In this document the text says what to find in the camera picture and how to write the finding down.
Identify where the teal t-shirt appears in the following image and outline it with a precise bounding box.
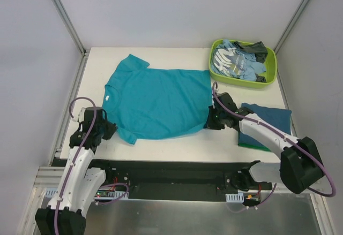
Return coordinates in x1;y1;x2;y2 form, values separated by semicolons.
102;54;212;145

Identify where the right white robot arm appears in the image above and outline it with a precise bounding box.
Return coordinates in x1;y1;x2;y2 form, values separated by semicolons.
204;93;325;194

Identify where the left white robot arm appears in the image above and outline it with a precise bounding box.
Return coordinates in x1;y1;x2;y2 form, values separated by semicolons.
35;107;117;234

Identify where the light blue printed t-shirt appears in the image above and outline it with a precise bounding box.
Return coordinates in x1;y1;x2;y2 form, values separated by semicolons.
210;39;266;82

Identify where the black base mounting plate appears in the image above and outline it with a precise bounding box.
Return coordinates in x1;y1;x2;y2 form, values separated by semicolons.
90;160;273;202

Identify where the folded dark blue t-shirt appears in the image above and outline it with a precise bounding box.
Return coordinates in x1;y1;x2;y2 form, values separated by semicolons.
237;102;294;147

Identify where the lime green plastic basket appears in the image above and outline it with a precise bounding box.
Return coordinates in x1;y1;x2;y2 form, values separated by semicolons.
208;39;278;89

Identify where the dark grey garment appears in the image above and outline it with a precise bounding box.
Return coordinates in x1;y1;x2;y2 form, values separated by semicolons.
233;41;268;64

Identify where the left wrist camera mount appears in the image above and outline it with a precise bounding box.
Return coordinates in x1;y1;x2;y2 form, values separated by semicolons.
72;107;86;123

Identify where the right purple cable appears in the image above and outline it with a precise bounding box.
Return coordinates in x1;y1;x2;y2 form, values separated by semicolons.
211;82;337;214

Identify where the right white cable duct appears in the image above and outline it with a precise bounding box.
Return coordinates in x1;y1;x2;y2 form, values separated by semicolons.
225;192;244;203

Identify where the white cable duct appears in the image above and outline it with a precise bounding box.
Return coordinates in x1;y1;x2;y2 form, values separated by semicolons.
45;188;129;201
225;192;244;203

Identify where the left white cable duct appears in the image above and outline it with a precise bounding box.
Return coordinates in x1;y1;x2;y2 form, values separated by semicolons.
45;188;129;201

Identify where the left aluminium frame post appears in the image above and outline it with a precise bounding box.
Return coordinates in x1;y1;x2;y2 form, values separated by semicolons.
51;0;87;56

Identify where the aluminium frame post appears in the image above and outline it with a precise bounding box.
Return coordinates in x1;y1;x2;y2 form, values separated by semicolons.
274;0;311;54
51;0;87;56

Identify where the right aluminium frame post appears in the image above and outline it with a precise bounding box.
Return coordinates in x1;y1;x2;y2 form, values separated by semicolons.
274;0;311;54

